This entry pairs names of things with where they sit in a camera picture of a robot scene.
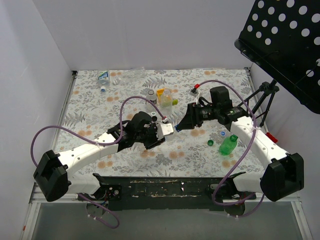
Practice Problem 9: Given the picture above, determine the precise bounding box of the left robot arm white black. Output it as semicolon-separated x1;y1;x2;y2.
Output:
33;111;174;202

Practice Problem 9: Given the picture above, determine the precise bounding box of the black tripod stand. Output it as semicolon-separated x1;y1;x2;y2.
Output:
244;79;280;127

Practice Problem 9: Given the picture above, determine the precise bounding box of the green bottle cap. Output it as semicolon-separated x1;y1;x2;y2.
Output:
207;140;214;146

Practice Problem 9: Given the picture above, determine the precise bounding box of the yellow green toy basket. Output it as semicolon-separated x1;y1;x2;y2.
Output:
156;88;178;105

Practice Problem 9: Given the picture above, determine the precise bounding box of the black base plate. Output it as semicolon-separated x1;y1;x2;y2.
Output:
91;174;250;216

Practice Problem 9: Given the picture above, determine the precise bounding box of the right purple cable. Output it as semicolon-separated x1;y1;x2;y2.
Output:
193;79;265;218

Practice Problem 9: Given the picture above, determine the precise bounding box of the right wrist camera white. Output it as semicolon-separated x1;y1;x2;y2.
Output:
189;84;201;98

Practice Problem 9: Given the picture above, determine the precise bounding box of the green plastic bottle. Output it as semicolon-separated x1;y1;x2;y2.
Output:
219;134;238;156

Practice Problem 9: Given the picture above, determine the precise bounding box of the clear bottle black cap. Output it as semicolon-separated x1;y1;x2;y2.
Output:
145;89;157;112

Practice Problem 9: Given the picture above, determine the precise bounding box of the purple cable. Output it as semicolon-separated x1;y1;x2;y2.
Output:
193;79;265;218
30;96;168;229

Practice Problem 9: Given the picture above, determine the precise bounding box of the black perforated music stand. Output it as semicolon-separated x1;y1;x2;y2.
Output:
234;0;320;114

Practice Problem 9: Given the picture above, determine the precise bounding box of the clear bottle blue label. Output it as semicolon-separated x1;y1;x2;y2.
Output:
165;130;178;142

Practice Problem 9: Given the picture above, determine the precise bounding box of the aluminium frame rail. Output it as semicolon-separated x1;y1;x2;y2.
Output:
285;193;313;240

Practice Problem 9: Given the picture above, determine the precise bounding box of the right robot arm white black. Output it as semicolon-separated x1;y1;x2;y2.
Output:
175;86;304;202

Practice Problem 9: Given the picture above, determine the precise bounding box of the floral tablecloth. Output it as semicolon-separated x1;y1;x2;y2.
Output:
54;68;255;177

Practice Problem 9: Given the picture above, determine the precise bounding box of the bottle green white label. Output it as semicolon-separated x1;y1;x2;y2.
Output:
97;70;110;87

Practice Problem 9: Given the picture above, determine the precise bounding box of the red box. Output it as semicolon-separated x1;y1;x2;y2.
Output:
265;132;278;144

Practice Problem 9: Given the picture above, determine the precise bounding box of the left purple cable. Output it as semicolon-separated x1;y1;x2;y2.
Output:
30;96;168;229

